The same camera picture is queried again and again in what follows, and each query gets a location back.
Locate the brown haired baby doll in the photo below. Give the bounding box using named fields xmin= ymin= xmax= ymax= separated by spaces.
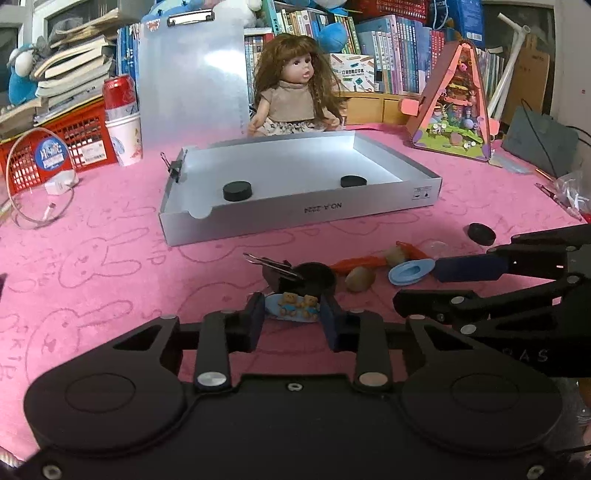
xmin=249 ymin=34 xmax=344 ymax=137

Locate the red soda can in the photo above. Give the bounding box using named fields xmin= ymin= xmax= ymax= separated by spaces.
xmin=102 ymin=74 xmax=138 ymax=121

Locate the brown acorn nut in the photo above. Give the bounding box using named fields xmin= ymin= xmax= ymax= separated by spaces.
xmin=345 ymin=266 xmax=376 ymax=293

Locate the white paper cup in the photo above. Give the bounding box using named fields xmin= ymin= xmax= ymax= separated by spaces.
xmin=105 ymin=112 xmax=143 ymax=167

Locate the white plastic pipe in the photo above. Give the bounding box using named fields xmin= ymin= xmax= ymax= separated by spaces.
xmin=488 ymin=13 xmax=531 ymax=121

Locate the light blue hair clip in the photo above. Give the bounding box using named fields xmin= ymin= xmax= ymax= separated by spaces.
xmin=388 ymin=258 xmax=436 ymax=287

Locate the translucent plastic clipboard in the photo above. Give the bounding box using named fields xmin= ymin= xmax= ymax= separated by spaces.
xmin=137 ymin=10 xmax=249 ymax=157

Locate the grey flat pouch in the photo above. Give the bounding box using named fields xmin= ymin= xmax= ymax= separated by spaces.
xmin=502 ymin=106 xmax=579 ymax=178

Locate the blue white plush far left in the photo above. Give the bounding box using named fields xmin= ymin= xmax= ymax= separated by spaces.
xmin=7 ymin=44 xmax=37 ymax=106

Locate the brown cardboard sheet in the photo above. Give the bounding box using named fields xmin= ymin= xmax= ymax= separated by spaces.
xmin=502 ymin=33 xmax=554 ymax=125

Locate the stack of books left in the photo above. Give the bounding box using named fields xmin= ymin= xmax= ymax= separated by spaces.
xmin=1 ymin=1 xmax=141 ymax=139

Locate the orange red crayon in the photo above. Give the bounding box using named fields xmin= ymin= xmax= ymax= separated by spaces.
xmin=329 ymin=255 xmax=388 ymax=275

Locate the red plastic basket on books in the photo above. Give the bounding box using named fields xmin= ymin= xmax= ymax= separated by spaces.
xmin=349 ymin=0 xmax=428 ymax=23

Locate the pink triangular diorama house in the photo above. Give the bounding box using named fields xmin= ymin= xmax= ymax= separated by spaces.
xmin=399 ymin=40 xmax=499 ymax=162

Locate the wooden drawer box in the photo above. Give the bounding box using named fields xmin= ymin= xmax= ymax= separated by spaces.
xmin=341 ymin=92 xmax=418 ymax=125

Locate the white charging cable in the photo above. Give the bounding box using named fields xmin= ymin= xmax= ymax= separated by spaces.
xmin=5 ymin=126 xmax=78 ymax=231

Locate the black round lid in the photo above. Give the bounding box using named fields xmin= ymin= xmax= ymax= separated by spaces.
xmin=294 ymin=262 xmax=337 ymax=298

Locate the red plastic basket left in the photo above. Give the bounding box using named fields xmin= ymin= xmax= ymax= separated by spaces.
xmin=1 ymin=99 xmax=117 ymax=194

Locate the row of upright books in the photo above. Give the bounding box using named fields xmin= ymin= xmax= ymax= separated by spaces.
xmin=115 ymin=0 xmax=509 ymax=98

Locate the blue cardboard box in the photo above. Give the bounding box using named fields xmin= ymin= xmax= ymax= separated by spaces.
xmin=428 ymin=0 xmax=485 ymax=49

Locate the white shallow cardboard tray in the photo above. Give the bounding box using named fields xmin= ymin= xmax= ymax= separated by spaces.
xmin=159 ymin=131 xmax=443 ymax=246

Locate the white charger plug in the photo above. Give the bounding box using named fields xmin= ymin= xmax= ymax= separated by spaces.
xmin=44 ymin=170 xmax=79 ymax=196

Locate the blue bear hair clip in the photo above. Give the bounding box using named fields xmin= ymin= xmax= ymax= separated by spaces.
xmin=264 ymin=292 xmax=320 ymax=323

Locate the black binder clip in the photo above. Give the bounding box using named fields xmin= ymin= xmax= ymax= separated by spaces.
xmin=160 ymin=148 xmax=186 ymax=183
xmin=242 ymin=252 xmax=304 ymax=293

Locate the black cap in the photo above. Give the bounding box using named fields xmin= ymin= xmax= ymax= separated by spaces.
xmin=339 ymin=175 xmax=368 ymax=188
xmin=222 ymin=180 xmax=252 ymax=202
xmin=466 ymin=223 xmax=497 ymax=246

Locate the black binder clip on tray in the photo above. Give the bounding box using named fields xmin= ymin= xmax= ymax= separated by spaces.
xmin=160 ymin=148 xmax=186 ymax=183

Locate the large blue white plush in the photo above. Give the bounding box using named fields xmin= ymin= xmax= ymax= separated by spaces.
xmin=287 ymin=1 xmax=361 ymax=54

